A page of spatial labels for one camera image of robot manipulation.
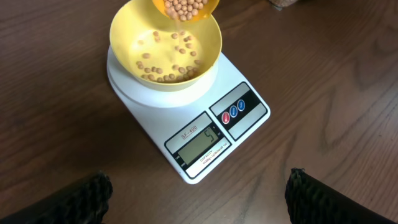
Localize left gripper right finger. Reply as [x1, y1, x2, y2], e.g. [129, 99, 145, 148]
[285, 168, 395, 224]

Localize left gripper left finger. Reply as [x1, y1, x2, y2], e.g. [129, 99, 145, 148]
[1, 171, 113, 224]

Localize pale yellow bowl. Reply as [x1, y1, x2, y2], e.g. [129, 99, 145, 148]
[109, 0, 222, 91]

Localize yellow measuring scoop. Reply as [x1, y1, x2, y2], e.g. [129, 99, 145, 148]
[152, 0, 220, 22]

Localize soybeans in bowl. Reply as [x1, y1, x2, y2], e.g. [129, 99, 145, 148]
[131, 30, 203, 83]

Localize clear plastic container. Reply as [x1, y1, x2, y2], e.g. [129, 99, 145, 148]
[269, 0, 299, 10]

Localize white digital kitchen scale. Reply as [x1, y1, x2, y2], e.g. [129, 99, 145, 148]
[107, 49, 271, 184]

